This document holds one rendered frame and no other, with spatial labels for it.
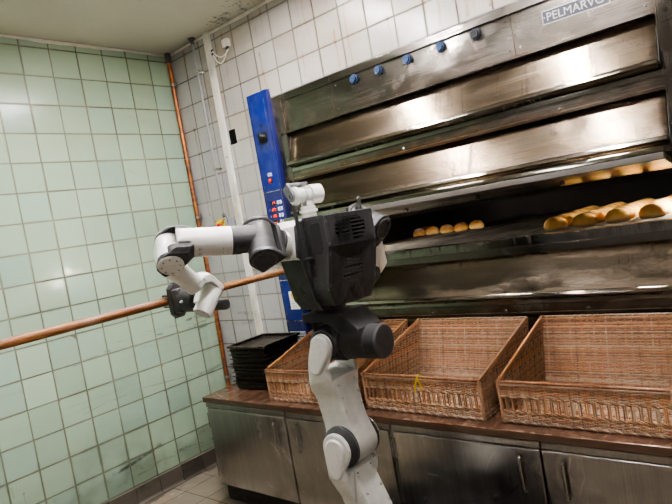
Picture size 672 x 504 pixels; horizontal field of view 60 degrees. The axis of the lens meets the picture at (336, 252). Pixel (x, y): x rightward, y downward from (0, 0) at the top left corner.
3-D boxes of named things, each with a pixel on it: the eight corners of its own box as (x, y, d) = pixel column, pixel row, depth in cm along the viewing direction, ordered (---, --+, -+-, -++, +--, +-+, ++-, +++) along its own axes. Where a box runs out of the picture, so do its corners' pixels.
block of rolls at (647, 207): (584, 217, 295) (582, 206, 295) (692, 202, 264) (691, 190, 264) (540, 231, 249) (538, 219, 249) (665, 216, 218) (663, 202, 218)
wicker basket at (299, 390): (330, 370, 317) (321, 320, 316) (419, 373, 282) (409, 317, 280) (267, 400, 280) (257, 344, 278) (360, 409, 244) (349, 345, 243)
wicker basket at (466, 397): (426, 373, 279) (417, 317, 278) (540, 379, 242) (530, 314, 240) (364, 409, 243) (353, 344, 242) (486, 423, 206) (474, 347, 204)
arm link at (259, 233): (232, 267, 179) (276, 264, 184) (235, 248, 173) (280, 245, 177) (227, 239, 186) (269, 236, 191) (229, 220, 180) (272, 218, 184)
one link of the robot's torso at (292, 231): (402, 296, 193) (384, 190, 192) (321, 320, 173) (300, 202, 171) (347, 296, 217) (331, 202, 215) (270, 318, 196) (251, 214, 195)
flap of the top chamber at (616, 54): (291, 167, 315) (294, 133, 319) (660, 67, 199) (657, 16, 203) (286, 165, 312) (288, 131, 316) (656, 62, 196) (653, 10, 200)
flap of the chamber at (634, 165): (283, 226, 306) (309, 228, 321) (664, 158, 190) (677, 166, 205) (283, 222, 306) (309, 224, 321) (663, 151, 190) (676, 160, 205)
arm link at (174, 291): (159, 286, 204) (179, 283, 196) (181, 280, 211) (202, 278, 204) (166, 321, 204) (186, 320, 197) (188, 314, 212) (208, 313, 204)
